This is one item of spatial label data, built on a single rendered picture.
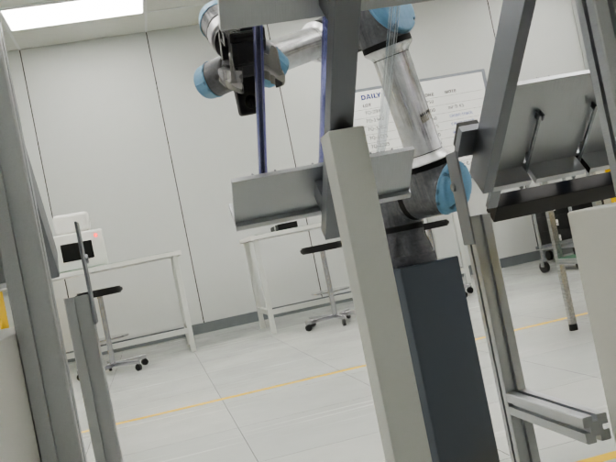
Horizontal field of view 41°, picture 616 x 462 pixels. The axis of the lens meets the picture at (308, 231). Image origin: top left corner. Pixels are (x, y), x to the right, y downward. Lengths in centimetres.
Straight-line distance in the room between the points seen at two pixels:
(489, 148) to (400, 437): 52
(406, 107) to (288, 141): 638
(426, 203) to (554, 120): 48
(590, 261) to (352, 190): 37
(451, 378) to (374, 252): 77
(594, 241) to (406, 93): 79
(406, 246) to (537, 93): 63
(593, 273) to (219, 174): 702
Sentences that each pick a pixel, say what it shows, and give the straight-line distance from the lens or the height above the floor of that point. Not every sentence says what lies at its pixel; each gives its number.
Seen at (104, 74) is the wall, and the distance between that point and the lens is 825.
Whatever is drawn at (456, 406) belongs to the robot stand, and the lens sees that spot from 200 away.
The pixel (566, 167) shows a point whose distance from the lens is 159.
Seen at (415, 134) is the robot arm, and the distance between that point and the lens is 188.
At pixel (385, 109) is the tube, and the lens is 143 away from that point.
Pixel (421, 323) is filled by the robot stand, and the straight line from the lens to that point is 193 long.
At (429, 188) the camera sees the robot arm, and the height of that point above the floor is 72.
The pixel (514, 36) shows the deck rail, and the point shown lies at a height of 90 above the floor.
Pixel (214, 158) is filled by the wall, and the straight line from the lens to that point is 811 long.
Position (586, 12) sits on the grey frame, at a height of 86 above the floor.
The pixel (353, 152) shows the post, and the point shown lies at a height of 78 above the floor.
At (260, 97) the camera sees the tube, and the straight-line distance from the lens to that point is 134.
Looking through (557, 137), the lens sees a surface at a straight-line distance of 156.
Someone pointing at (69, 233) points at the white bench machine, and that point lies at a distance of 674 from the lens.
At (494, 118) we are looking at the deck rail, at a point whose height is 79.
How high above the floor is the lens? 65
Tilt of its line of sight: 1 degrees up
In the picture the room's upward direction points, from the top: 11 degrees counter-clockwise
